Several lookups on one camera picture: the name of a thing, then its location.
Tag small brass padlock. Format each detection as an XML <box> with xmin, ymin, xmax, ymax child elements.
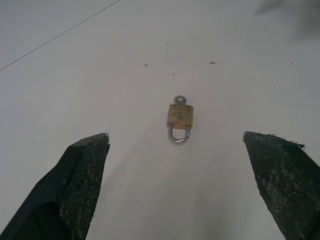
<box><xmin>165</xmin><ymin>104</ymin><xmax>195</xmax><ymax>146</ymax></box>

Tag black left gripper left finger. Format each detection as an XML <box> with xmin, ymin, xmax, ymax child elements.
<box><xmin>0</xmin><ymin>132</ymin><xmax>111</xmax><ymax>240</ymax></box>

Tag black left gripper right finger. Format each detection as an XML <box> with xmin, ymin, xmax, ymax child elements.
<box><xmin>241</xmin><ymin>131</ymin><xmax>320</xmax><ymax>240</ymax></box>

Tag silver key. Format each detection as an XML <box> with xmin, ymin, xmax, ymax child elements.
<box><xmin>174</xmin><ymin>94</ymin><xmax>188</xmax><ymax>106</ymax></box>

